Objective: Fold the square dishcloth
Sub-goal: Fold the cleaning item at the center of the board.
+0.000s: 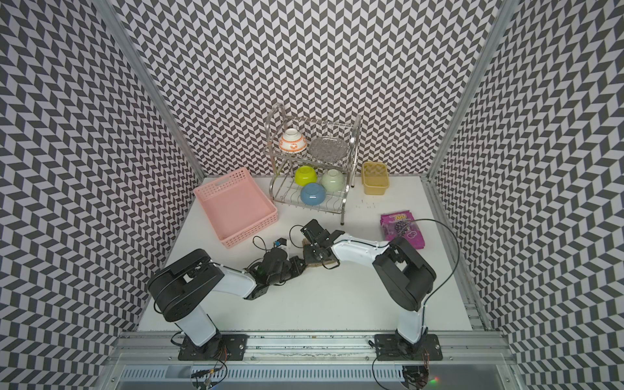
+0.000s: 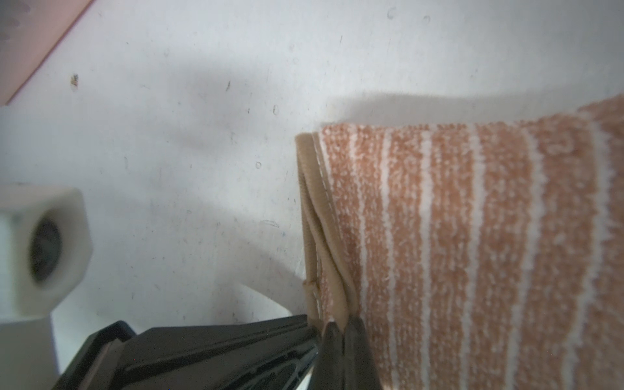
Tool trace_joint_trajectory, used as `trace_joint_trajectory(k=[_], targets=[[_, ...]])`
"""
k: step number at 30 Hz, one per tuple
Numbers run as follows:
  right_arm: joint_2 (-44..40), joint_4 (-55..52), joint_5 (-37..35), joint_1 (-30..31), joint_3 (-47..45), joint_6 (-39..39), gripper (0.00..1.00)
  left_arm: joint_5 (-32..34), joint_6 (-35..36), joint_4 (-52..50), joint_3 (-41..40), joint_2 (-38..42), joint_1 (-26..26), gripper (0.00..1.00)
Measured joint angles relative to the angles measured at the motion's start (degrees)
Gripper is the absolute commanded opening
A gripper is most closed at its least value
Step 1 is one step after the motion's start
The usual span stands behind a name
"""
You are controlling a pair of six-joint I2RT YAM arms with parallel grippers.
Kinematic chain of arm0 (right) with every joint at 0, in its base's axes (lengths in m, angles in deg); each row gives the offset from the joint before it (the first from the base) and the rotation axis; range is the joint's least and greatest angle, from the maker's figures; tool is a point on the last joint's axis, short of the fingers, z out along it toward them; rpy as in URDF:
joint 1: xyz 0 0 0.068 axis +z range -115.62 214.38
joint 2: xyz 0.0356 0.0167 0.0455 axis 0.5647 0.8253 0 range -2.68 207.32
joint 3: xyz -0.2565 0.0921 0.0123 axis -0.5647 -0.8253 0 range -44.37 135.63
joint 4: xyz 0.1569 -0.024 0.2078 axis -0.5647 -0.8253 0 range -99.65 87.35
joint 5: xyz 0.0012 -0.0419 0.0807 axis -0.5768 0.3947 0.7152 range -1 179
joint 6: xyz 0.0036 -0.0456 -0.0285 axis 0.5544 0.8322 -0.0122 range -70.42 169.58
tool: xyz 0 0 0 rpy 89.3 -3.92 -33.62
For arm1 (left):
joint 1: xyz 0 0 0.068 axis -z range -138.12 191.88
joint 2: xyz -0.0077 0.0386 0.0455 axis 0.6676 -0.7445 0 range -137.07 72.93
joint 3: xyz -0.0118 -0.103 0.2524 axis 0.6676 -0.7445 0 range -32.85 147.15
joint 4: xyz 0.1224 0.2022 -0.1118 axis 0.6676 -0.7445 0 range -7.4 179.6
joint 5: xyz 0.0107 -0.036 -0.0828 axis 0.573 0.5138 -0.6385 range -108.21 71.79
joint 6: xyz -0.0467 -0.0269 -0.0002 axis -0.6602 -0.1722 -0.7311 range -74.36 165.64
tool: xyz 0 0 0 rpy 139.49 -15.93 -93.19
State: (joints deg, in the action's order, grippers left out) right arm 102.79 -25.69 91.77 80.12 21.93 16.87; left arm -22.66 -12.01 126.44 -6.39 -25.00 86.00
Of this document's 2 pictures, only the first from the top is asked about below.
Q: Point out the yellow plastic container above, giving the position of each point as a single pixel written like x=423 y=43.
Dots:
x=375 y=179

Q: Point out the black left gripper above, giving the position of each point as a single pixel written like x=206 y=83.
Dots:
x=295 y=262

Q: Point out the blue bowl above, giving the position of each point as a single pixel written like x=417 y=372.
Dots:
x=313 y=194

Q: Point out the silver metal dish rack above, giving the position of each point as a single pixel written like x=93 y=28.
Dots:
x=282 y=188

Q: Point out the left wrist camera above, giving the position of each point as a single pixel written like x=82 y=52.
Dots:
x=280 y=242

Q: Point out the grey patterned plate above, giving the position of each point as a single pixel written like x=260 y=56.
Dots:
x=328 y=149

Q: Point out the pale green bowl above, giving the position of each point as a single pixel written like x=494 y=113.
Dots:
x=333 y=181

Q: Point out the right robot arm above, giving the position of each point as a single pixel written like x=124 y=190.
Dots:
x=406 y=275

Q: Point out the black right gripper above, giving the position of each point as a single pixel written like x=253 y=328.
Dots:
x=309 y=259

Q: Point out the purple blackcurrant gummy bag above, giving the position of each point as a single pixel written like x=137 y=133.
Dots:
x=402 y=224

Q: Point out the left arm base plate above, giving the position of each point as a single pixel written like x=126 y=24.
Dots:
x=225 y=347

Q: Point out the aluminium front rail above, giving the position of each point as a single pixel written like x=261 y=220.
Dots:
x=468 y=347

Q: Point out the pink plastic basket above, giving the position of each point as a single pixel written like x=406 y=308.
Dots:
x=236 y=207

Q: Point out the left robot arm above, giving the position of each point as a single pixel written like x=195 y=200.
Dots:
x=179 y=290

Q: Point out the lime green bowl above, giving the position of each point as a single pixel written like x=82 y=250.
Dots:
x=305 y=175

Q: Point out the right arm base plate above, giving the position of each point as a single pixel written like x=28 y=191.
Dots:
x=392 y=347

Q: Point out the white orange patterned bowl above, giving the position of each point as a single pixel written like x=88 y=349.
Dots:
x=292 y=141

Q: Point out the striped brown dishcloth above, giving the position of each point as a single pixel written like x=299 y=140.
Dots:
x=327 y=263

